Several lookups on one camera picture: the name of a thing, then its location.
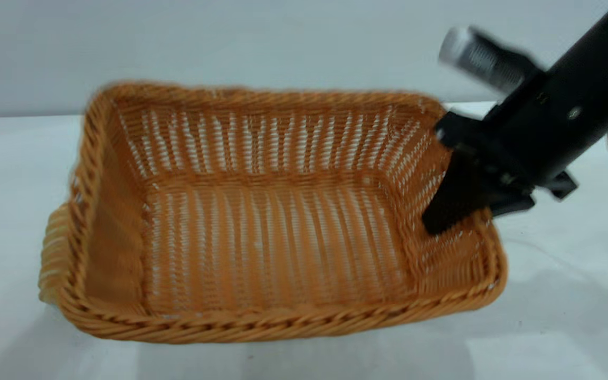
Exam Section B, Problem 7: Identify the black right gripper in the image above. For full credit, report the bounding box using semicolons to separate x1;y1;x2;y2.
423;69;608;236

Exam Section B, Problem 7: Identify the orange woven wicker basket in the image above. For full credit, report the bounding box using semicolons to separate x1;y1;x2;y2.
39;81;509;345

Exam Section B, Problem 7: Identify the striped long bread roll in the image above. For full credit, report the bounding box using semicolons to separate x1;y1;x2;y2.
39;203;72;305

